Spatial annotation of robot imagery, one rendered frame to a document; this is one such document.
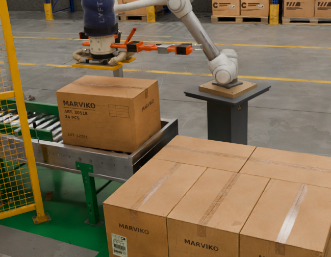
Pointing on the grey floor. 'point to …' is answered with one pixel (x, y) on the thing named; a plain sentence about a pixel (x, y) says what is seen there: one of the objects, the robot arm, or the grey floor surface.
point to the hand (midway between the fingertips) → (116, 48)
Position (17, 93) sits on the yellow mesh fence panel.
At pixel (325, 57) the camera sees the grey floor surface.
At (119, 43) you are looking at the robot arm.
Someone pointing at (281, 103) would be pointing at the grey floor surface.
